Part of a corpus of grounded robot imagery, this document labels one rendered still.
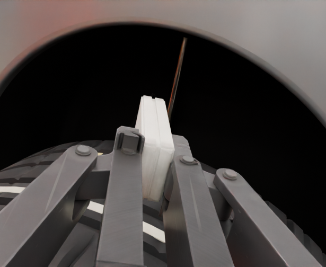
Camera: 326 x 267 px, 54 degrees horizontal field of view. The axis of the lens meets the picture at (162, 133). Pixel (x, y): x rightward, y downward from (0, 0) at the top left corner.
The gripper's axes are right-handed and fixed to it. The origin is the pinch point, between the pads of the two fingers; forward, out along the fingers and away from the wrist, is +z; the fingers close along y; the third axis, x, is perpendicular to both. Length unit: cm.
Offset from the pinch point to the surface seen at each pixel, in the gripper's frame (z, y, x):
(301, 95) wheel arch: 20.5, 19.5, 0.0
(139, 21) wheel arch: 30.3, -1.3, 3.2
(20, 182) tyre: 12.1, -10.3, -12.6
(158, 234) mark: 3.1, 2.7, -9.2
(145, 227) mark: 3.7, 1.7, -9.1
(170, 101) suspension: 55, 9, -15
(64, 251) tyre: 0.5, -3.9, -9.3
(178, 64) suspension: 55, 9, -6
